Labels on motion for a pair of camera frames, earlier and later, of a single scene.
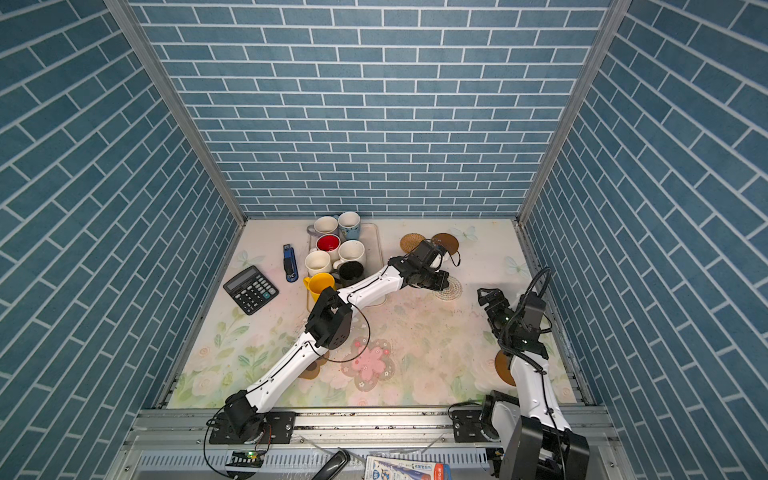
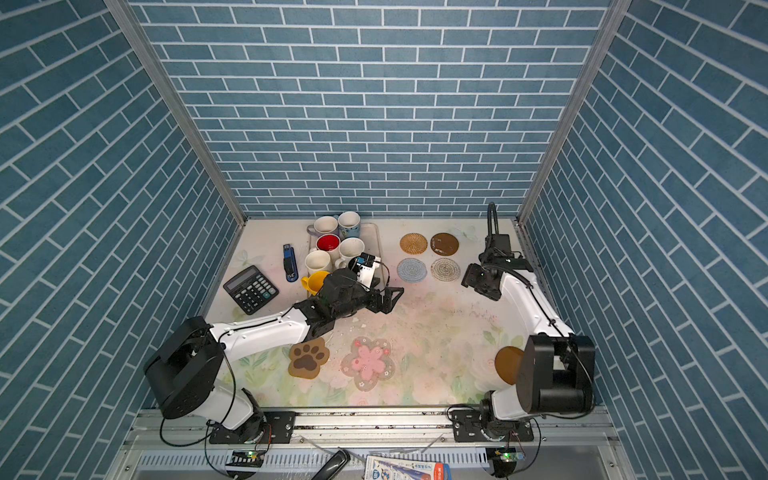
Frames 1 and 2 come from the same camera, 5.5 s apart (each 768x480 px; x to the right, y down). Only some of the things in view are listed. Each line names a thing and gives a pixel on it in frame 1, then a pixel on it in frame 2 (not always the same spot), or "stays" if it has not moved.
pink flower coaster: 368,363 stays
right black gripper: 495,310 -> 472,276
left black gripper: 438,283 -> 386,306
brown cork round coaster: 502,368 stays
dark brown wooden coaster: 446,241 stays
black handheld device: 333,466 stays
